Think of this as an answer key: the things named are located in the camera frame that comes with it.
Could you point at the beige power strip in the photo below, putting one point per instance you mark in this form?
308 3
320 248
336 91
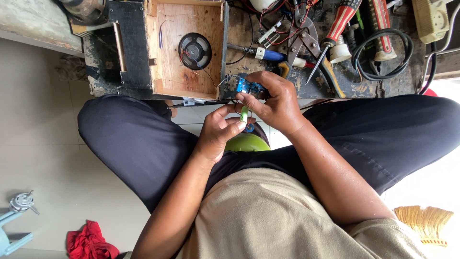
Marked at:
429 19

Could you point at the person's black trousers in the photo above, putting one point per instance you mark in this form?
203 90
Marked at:
136 144

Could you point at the red white striped screwdriver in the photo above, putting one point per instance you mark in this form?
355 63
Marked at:
339 23

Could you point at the old grey speaker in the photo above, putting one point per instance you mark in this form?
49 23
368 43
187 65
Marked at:
84 9

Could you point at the green round canister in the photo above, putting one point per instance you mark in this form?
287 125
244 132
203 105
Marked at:
248 144

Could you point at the white lamp socket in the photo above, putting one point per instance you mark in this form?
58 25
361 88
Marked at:
339 52

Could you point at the person's beige shirt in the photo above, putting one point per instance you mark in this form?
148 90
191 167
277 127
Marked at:
262 219

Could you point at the wooden speaker box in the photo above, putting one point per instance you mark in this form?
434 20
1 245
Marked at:
187 82

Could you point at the light blue fan motor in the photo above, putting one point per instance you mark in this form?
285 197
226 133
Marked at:
14 216

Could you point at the blue circuit board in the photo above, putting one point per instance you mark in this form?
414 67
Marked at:
248 86

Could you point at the white round casing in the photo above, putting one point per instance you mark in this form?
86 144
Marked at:
262 4

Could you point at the red cloth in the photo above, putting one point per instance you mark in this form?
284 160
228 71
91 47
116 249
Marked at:
90 243

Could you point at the straw broom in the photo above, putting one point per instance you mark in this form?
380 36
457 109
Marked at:
426 221

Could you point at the person's left hand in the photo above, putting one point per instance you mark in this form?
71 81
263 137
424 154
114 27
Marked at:
212 136

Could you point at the small white red screwdriver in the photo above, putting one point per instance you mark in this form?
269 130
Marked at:
302 63

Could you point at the person's right hand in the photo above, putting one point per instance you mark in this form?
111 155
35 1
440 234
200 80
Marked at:
282 106

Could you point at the black wooden box panel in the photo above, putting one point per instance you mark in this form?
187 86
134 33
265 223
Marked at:
133 39

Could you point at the black round speaker driver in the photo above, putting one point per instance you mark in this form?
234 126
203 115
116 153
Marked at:
194 51

